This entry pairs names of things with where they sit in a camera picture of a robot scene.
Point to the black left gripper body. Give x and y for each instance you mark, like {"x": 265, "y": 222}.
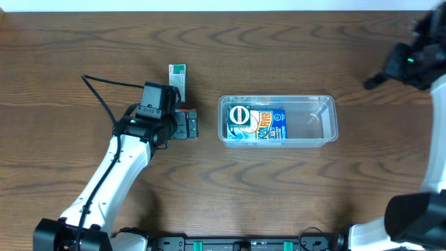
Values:
{"x": 186, "y": 124}

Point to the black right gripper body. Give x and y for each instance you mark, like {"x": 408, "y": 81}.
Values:
{"x": 394, "y": 65}

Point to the clear plastic container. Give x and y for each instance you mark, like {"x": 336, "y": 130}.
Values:
{"x": 311, "y": 120}

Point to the blue Kool Fever box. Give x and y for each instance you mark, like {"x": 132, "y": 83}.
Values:
{"x": 264, "y": 124}

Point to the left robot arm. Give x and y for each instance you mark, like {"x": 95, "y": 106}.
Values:
{"x": 87, "y": 224}

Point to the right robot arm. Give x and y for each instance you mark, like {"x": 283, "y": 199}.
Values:
{"x": 414, "y": 221}

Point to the red Panadol box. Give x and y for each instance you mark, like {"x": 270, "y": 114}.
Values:
{"x": 190, "y": 110}

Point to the white green Panadol box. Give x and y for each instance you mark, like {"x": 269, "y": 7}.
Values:
{"x": 178, "y": 77}

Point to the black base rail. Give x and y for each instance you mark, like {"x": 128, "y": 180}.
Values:
{"x": 320, "y": 242}

